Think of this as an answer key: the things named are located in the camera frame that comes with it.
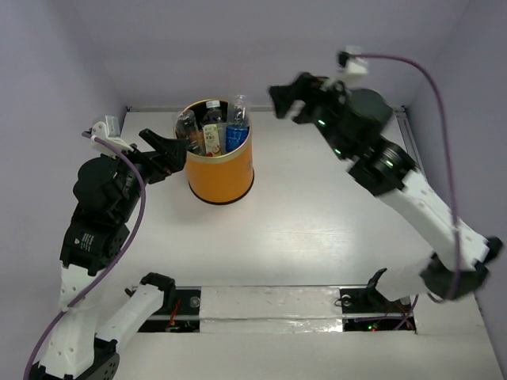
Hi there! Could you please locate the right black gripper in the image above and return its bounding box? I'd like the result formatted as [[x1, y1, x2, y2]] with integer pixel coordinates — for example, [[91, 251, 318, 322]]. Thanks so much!
[[271, 70, 354, 162]]

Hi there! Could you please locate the clear unlabelled bottle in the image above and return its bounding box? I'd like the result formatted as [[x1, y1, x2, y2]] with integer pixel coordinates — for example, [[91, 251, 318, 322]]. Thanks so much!
[[175, 109, 203, 155]]

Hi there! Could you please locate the apple juice label bottle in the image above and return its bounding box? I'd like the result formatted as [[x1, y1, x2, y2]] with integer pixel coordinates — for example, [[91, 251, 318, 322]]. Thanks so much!
[[200, 100, 227, 157]]

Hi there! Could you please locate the blue label bottle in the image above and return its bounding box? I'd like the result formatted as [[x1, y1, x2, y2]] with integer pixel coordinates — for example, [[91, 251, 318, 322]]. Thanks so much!
[[225, 95, 250, 153]]

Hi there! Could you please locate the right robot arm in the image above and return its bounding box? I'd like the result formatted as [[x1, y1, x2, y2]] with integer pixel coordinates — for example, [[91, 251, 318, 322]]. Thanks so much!
[[268, 72, 503, 310]]

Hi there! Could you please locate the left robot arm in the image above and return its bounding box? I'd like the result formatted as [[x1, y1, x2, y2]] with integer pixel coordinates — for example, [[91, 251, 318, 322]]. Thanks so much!
[[24, 128, 189, 379]]

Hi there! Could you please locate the silver foil tape strip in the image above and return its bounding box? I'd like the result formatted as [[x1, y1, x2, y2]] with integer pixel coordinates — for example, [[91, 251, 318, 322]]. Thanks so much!
[[199, 286, 343, 334]]

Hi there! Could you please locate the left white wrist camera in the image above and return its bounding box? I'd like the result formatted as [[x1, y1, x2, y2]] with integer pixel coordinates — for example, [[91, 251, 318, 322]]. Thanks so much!
[[82, 115, 133, 157]]

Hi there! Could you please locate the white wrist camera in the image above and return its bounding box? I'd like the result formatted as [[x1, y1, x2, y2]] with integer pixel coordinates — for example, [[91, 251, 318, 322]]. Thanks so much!
[[82, 115, 133, 157], [322, 47, 369, 89]]

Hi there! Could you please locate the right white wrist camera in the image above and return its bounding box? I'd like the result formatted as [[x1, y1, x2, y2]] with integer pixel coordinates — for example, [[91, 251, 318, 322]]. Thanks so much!
[[322, 47, 369, 89]]

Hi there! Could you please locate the aluminium rail at right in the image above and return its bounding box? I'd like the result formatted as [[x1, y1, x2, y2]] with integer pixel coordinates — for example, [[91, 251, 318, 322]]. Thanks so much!
[[395, 106, 425, 175]]

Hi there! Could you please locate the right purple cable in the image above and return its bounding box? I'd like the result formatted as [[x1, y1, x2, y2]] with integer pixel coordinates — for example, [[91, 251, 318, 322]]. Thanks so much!
[[362, 53, 463, 332]]

